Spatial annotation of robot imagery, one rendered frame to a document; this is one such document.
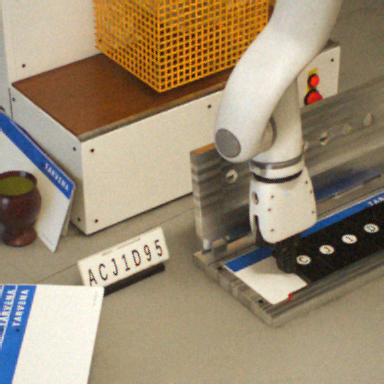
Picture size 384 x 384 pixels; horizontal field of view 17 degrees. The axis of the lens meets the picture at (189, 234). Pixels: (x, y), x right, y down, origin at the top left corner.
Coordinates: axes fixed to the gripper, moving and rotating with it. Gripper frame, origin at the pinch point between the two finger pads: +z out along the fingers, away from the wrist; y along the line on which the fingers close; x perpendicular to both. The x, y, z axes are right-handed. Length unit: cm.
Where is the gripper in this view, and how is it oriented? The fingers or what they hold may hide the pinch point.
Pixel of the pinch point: (286, 259)
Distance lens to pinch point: 206.3
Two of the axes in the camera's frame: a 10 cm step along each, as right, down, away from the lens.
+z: 1.2, 8.9, 4.4
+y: 8.1, -3.5, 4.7
